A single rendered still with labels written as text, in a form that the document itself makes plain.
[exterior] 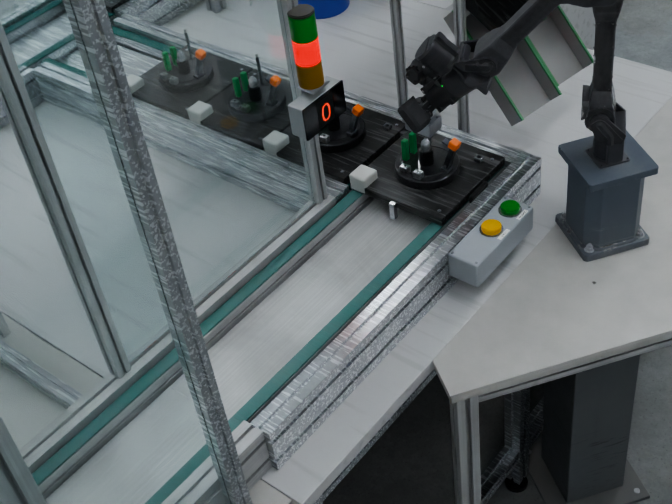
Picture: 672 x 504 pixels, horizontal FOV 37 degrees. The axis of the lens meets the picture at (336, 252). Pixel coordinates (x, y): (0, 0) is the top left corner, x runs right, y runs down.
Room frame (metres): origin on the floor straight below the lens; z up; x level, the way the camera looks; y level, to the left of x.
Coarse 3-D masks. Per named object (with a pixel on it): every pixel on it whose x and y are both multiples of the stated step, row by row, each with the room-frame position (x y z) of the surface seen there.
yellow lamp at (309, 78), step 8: (296, 64) 1.65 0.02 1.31; (320, 64) 1.65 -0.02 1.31; (304, 72) 1.64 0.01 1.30; (312, 72) 1.64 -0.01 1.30; (320, 72) 1.64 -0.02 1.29; (304, 80) 1.64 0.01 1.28; (312, 80) 1.64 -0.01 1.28; (320, 80) 1.64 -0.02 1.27; (304, 88) 1.64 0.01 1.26; (312, 88) 1.64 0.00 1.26
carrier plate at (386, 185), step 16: (400, 144) 1.82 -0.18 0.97; (464, 144) 1.78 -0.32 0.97; (384, 160) 1.77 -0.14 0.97; (464, 160) 1.72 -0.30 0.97; (496, 160) 1.71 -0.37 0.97; (384, 176) 1.71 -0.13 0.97; (464, 176) 1.67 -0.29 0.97; (480, 176) 1.66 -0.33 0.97; (368, 192) 1.68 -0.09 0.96; (384, 192) 1.66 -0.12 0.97; (400, 192) 1.65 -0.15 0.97; (416, 192) 1.64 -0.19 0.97; (432, 192) 1.63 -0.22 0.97; (448, 192) 1.62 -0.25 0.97; (464, 192) 1.62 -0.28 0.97; (400, 208) 1.62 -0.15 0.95; (416, 208) 1.59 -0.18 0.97; (432, 208) 1.58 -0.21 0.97; (448, 208) 1.57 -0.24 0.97
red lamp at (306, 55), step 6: (294, 42) 1.65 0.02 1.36; (312, 42) 1.64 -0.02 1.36; (318, 42) 1.65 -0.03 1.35; (294, 48) 1.65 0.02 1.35; (300, 48) 1.64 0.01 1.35; (306, 48) 1.64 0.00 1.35; (312, 48) 1.64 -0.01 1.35; (318, 48) 1.65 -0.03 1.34; (294, 54) 1.65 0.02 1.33; (300, 54) 1.64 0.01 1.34; (306, 54) 1.64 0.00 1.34; (312, 54) 1.64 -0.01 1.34; (318, 54) 1.65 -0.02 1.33; (300, 60) 1.64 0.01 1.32; (306, 60) 1.64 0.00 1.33; (312, 60) 1.64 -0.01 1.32; (318, 60) 1.64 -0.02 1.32; (300, 66) 1.64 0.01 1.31; (306, 66) 1.64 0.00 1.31
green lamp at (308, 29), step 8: (288, 16) 1.66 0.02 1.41; (312, 16) 1.64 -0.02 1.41; (296, 24) 1.64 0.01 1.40; (304, 24) 1.64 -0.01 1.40; (312, 24) 1.64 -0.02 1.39; (296, 32) 1.64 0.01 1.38; (304, 32) 1.64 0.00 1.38; (312, 32) 1.64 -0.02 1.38; (296, 40) 1.64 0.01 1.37; (304, 40) 1.64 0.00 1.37; (312, 40) 1.64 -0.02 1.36
